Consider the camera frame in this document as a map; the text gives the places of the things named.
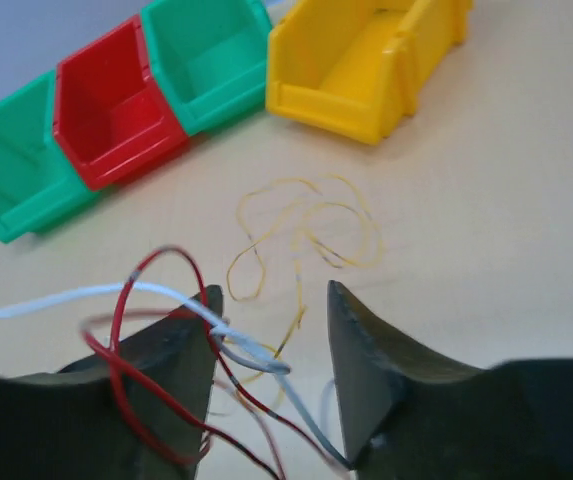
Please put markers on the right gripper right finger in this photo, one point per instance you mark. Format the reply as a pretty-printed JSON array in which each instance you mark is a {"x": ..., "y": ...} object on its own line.
[{"x": 409, "y": 412}]

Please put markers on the left green bin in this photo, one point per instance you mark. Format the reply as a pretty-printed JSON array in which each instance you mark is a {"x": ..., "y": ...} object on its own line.
[{"x": 38, "y": 185}]

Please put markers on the green bin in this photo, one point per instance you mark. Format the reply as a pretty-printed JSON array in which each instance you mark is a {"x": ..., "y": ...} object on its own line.
[
  {"x": 209, "y": 58},
  {"x": 38, "y": 185}
]

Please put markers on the red bin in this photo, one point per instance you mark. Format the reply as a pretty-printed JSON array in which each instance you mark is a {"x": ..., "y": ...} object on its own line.
[{"x": 111, "y": 119}]

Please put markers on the yellow bin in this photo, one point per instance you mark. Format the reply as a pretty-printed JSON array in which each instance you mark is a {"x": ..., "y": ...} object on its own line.
[{"x": 355, "y": 68}]

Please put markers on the right green bin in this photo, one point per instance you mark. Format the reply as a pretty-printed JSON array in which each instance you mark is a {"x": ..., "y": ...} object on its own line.
[{"x": 209, "y": 58}]

